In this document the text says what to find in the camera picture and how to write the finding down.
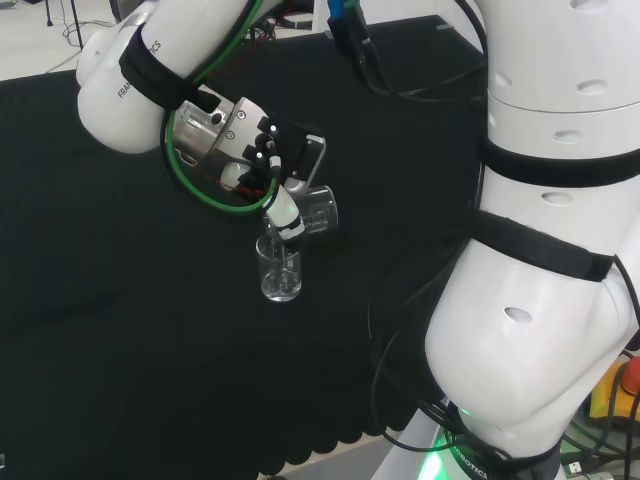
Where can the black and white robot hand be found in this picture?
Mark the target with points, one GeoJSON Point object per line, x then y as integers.
{"type": "Point", "coordinates": [280, 150]}

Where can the black bench cloth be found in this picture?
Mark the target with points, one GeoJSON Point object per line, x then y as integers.
{"type": "Point", "coordinates": [125, 300]}

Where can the yellow stop button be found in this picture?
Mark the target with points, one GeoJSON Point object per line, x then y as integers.
{"type": "Point", "coordinates": [617, 390]}

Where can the small clear glass beaker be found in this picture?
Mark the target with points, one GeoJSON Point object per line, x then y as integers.
{"type": "Point", "coordinates": [279, 272]}

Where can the clear glass beaker with graduations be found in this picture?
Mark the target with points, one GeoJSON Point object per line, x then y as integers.
{"type": "Point", "coordinates": [320, 212]}

